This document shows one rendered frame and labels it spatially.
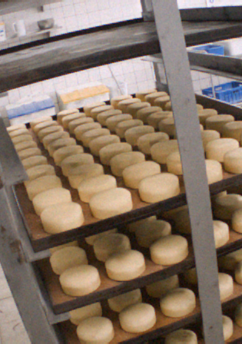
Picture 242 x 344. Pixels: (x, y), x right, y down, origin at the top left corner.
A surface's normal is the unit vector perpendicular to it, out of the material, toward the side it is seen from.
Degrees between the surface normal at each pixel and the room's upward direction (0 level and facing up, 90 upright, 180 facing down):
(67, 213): 0
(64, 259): 0
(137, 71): 90
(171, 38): 90
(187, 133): 90
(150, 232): 0
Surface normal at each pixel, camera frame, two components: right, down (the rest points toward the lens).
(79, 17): 0.29, 0.28
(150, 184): -0.19, -0.92
